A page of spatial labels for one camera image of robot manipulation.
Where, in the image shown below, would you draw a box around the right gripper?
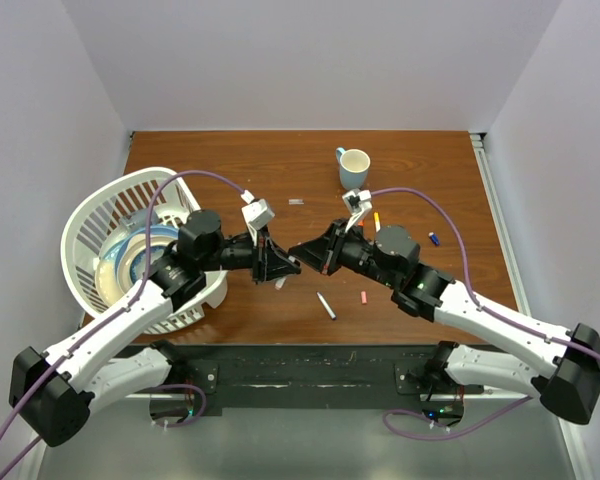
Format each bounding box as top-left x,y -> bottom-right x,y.
290,218 -> 398,289

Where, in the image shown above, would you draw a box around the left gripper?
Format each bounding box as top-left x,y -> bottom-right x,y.
200,223 -> 300,285

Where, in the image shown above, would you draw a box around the white purple-tip pen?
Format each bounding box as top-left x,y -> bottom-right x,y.
316,292 -> 337,320

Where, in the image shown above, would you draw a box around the white yellow pen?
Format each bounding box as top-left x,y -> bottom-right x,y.
373,212 -> 381,232

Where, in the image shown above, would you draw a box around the white pink-tip pen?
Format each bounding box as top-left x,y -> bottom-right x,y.
274,256 -> 301,290

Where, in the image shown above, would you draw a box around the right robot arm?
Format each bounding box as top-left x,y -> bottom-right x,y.
290,219 -> 600,425

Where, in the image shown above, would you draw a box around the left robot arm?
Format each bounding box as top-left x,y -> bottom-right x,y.
9,210 -> 301,447

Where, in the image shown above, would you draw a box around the light blue mug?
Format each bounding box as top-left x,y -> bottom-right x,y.
335,147 -> 371,191

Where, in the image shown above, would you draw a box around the grey object in basket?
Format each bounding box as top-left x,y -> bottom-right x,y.
120,209 -> 152,231

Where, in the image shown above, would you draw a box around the stacked plates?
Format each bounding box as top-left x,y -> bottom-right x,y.
95,225 -> 178,306

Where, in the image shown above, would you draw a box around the white laundry basket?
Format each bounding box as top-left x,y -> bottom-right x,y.
60,167 -> 200,317

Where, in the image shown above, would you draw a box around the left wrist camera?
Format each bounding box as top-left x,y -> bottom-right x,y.
240,190 -> 275,243

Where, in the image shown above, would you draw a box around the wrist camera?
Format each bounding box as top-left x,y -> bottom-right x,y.
240,190 -> 275,243
342,189 -> 372,233

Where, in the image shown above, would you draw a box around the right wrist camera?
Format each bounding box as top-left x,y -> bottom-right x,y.
342,189 -> 372,233

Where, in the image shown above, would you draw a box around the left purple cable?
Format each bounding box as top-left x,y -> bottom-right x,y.
0,170 -> 251,480

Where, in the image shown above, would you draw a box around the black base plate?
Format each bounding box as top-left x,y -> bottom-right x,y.
151,340 -> 483,416

